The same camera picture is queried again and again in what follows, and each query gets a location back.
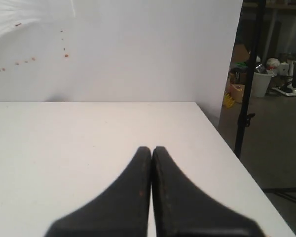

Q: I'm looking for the white trash bucket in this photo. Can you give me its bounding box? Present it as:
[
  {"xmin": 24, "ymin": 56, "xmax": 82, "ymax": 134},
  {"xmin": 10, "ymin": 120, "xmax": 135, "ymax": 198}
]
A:
[{"xmin": 252, "ymin": 72, "xmax": 272, "ymax": 98}]

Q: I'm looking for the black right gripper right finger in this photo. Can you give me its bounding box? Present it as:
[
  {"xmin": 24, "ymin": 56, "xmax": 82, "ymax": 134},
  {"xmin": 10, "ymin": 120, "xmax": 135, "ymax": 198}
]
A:
[{"xmin": 151, "ymin": 146, "xmax": 264, "ymax": 237}]

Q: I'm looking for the white paper backdrop sheet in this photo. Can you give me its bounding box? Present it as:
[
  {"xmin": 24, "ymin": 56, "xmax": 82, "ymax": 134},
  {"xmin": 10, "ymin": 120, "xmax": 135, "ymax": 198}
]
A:
[{"xmin": 0, "ymin": 0, "xmax": 242, "ymax": 123}]

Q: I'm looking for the cardboard box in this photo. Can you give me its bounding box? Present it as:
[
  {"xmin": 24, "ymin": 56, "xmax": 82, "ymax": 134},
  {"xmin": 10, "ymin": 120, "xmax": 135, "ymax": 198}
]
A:
[{"xmin": 231, "ymin": 44, "xmax": 250, "ymax": 63}]

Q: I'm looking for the yellow plastic crate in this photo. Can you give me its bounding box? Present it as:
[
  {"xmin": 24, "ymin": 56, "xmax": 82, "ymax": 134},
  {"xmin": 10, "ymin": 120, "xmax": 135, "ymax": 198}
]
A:
[{"xmin": 222, "ymin": 92, "xmax": 235, "ymax": 108}]

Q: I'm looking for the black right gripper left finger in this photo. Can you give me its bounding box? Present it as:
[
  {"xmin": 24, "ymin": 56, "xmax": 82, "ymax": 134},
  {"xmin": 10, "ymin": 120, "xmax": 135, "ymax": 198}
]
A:
[{"xmin": 46, "ymin": 147, "xmax": 151, "ymax": 237}]

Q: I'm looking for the black light stand pole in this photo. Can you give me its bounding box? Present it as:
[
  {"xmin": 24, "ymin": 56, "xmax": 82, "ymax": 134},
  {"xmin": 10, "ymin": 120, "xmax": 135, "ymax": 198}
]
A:
[{"xmin": 234, "ymin": 0, "xmax": 266, "ymax": 159}]

